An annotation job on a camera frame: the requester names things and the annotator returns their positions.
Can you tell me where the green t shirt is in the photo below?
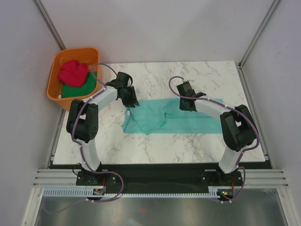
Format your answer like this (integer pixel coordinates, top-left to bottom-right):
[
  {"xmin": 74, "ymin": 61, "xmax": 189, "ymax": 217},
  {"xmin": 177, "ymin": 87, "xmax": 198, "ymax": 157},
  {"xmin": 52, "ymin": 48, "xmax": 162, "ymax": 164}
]
[{"xmin": 61, "ymin": 72, "xmax": 96, "ymax": 98}]

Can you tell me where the orange plastic bin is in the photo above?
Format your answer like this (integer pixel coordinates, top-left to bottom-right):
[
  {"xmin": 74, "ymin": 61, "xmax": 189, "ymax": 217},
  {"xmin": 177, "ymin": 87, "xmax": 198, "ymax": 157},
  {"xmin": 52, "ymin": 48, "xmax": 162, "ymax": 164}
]
[{"xmin": 47, "ymin": 47, "xmax": 102, "ymax": 111}]

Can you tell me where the aluminium rail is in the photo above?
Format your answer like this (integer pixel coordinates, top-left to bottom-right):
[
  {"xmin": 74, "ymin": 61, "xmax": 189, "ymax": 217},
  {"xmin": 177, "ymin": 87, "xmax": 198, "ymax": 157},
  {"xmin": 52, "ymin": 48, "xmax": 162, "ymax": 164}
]
[{"xmin": 33, "ymin": 169, "xmax": 288, "ymax": 188}]

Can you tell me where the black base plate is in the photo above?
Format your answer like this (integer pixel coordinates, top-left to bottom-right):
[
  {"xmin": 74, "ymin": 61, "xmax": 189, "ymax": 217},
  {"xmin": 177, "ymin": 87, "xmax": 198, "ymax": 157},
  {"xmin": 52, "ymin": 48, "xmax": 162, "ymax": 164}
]
[{"xmin": 76, "ymin": 163, "xmax": 243, "ymax": 193}]

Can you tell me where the red t shirt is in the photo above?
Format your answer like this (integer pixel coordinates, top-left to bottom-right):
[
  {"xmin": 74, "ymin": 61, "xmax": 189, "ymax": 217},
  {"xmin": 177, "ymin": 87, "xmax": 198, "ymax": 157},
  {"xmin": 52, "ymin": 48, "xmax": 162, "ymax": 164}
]
[{"xmin": 58, "ymin": 60, "xmax": 88, "ymax": 87}]

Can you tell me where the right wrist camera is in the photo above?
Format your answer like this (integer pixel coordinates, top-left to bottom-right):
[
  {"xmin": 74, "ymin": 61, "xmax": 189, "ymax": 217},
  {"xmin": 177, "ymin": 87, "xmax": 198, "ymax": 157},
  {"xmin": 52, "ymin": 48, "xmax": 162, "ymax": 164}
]
[{"xmin": 176, "ymin": 81, "xmax": 206, "ymax": 97}]

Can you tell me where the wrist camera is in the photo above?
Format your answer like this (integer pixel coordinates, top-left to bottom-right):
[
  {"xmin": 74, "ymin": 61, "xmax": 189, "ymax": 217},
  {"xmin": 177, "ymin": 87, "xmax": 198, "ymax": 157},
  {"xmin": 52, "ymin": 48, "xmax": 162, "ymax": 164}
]
[
  {"xmin": 176, "ymin": 81, "xmax": 206, "ymax": 97},
  {"xmin": 116, "ymin": 72, "xmax": 133, "ymax": 87}
]

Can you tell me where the purple cable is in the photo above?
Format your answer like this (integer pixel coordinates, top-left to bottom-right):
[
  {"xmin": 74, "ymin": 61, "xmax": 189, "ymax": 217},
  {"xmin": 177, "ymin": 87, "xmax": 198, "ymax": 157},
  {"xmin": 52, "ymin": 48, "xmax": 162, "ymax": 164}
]
[
  {"xmin": 42, "ymin": 63, "xmax": 125, "ymax": 215},
  {"xmin": 168, "ymin": 76, "xmax": 260, "ymax": 204}
]

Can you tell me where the right aluminium frame post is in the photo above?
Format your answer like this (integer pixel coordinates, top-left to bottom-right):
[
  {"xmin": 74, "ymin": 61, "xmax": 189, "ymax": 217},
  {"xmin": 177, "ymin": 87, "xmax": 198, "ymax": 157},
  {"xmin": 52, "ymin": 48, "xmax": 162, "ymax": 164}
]
[{"xmin": 236, "ymin": 0, "xmax": 282, "ymax": 70}]

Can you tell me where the white slotted cable duct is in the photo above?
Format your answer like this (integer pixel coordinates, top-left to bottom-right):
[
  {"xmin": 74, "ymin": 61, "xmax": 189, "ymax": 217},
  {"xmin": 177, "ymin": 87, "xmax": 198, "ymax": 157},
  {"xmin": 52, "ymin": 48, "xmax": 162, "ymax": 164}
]
[{"xmin": 43, "ymin": 186, "xmax": 220, "ymax": 198}]

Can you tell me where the aluminium frame post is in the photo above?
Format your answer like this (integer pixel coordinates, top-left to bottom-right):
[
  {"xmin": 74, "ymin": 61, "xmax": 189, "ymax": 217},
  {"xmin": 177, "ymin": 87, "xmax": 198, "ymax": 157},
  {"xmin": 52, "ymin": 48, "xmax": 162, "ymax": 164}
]
[
  {"xmin": 33, "ymin": 0, "xmax": 66, "ymax": 50},
  {"xmin": 236, "ymin": 0, "xmax": 282, "ymax": 70}
]

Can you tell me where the teal t shirt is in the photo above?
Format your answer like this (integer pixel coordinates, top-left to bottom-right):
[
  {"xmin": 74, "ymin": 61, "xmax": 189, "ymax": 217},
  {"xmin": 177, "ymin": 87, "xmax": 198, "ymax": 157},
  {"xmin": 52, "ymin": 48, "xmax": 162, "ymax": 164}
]
[{"xmin": 122, "ymin": 98, "xmax": 222, "ymax": 135}]

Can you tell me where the left aluminium frame post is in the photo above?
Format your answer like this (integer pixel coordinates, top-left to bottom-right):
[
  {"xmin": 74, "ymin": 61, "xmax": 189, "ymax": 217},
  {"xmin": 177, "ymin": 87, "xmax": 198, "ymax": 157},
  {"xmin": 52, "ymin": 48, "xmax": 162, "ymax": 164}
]
[{"xmin": 33, "ymin": 0, "xmax": 66, "ymax": 50}]

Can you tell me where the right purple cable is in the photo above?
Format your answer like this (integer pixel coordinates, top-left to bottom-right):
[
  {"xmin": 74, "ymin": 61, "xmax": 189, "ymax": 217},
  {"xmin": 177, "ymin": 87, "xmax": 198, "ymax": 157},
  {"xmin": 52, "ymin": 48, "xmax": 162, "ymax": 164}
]
[{"xmin": 168, "ymin": 76, "xmax": 260, "ymax": 204}]

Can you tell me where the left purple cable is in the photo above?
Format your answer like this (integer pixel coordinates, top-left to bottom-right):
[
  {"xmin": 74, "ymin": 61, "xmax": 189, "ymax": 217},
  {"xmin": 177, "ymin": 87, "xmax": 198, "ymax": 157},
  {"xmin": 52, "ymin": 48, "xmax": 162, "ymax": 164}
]
[{"xmin": 42, "ymin": 63, "xmax": 125, "ymax": 215}]

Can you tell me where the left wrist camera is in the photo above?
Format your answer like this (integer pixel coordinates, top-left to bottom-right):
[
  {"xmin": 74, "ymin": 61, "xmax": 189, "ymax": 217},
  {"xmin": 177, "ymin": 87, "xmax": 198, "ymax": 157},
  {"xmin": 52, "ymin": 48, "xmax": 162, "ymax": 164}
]
[{"xmin": 116, "ymin": 72, "xmax": 133, "ymax": 87}]

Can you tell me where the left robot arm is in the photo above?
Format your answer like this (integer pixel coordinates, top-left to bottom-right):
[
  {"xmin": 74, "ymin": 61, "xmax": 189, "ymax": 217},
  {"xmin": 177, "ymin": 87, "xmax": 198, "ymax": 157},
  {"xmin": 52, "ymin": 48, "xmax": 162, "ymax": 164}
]
[{"xmin": 66, "ymin": 72, "xmax": 139, "ymax": 185}]

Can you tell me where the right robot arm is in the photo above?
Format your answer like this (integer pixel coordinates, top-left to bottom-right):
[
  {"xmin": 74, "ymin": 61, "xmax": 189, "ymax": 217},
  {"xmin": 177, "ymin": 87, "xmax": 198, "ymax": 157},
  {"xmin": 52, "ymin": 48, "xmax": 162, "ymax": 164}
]
[{"xmin": 177, "ymin": 81, "xmax": 260, "ymax": 186}]

